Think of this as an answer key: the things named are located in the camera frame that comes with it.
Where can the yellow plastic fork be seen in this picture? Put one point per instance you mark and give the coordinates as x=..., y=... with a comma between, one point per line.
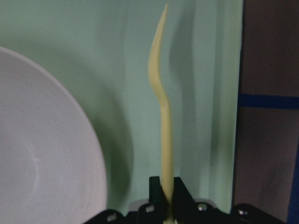
x=167, y=170

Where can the white round plate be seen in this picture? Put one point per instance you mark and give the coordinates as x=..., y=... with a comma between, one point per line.
x=51, y=165

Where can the light green tray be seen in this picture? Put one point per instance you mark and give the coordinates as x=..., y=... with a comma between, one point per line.
x=99, y=50

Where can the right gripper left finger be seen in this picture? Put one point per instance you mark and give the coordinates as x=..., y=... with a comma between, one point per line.
x=157, y=200

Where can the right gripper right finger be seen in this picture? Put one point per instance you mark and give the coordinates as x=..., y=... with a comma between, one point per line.
x=183, y=203

